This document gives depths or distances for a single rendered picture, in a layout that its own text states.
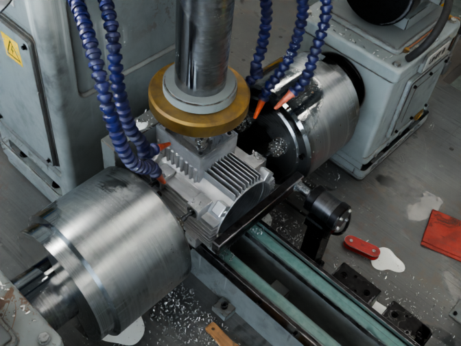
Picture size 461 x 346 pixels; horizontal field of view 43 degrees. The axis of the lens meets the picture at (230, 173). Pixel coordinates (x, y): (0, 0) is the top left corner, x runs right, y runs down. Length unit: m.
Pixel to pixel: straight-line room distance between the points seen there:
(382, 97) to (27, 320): 0.89
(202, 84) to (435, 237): 0.76
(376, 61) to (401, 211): 0.40
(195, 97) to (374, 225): 0.66
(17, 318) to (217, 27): 0.51
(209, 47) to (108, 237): 0.34
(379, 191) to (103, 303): 0.84
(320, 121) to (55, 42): 0.53
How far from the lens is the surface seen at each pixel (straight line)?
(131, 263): 0.95
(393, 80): 1.34
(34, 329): 0.88
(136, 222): 0.96
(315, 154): 1.21
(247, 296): 1.20
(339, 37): 1.38
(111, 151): 1.09
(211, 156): 1.09
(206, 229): 1.10
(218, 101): 1.00
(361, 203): 1.51
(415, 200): 1.57
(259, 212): 1.14
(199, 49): 0.94
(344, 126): 1.27
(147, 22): 1.17
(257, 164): 1.16
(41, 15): 1.00
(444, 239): 1.51
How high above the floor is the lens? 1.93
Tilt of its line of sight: 49 degrees down
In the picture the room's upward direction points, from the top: 8 degrees clockwise
